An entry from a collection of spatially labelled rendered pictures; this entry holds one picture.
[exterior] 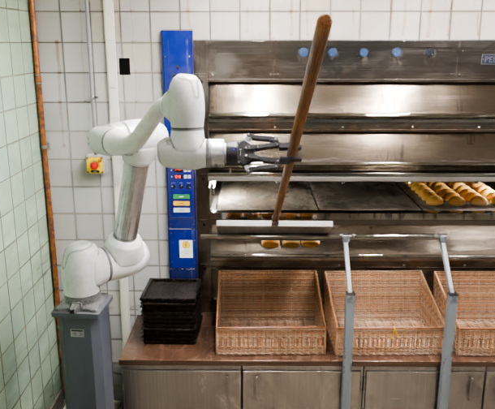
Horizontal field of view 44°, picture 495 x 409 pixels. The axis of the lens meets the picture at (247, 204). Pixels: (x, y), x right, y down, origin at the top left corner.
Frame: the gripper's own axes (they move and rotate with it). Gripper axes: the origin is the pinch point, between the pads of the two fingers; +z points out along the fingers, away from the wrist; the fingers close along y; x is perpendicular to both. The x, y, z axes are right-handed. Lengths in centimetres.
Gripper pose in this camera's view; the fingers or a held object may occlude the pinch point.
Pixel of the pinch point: (290, 153)
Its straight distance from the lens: 194.4
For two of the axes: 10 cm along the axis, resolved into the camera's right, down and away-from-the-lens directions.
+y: 0.0, 9.7, -2.4
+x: 0.1, -2.4, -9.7
